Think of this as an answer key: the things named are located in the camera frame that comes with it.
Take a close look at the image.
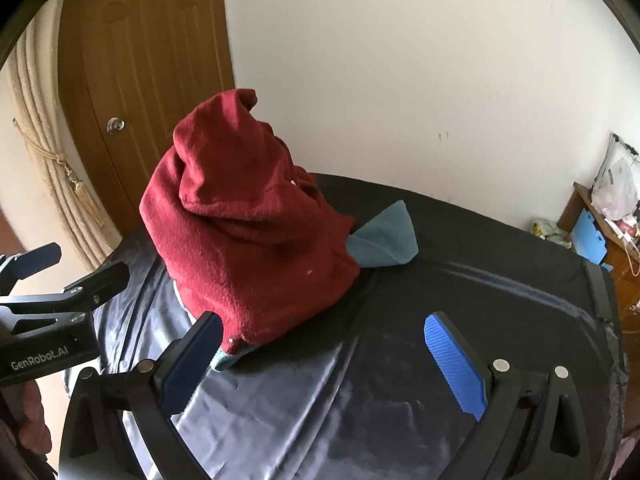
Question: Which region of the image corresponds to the wooden door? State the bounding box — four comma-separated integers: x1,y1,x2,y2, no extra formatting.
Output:
59,0,236,238

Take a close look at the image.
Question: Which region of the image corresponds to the gold curtain tassel tieback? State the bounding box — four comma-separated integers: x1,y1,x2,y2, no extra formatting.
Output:
14,117,108,226

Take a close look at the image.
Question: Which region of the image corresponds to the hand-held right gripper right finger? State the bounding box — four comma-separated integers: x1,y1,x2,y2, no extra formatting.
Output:
423,311,621,480

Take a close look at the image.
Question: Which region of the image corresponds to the red sweater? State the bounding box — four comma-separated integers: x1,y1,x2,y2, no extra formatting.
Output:
139,88,362,348

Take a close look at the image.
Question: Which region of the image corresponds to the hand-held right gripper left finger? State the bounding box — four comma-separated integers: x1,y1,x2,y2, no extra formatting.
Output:
59,311,224,480

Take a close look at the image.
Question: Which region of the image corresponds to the beige curtain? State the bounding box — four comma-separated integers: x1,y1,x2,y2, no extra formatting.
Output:
9,0,123,271

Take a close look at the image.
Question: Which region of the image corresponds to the light blue sweater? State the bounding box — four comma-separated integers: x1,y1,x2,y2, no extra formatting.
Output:
172,200,419,373

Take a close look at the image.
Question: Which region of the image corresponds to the blue plastic piece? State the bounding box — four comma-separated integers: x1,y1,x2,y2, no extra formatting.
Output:
570,207,615,273

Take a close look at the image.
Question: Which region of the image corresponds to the black table cover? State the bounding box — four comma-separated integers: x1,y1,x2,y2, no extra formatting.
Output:
65,172,628,480

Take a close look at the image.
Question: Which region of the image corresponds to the wooden side cabinet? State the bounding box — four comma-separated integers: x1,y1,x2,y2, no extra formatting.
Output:
557,181,640,331

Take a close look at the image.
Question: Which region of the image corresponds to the white plastic bag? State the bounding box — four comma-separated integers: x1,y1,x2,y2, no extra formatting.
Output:
591,157,640,221

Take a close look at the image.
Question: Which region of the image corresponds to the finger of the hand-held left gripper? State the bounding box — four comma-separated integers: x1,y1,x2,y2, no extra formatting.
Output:
0,261,132,335
0,242,62,296

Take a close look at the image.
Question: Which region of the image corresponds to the person's left hand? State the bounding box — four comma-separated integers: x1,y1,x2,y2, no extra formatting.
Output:
14,382,55,456

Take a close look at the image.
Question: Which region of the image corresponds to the green yellow packet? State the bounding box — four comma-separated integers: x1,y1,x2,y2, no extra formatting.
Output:
530,216,573,247

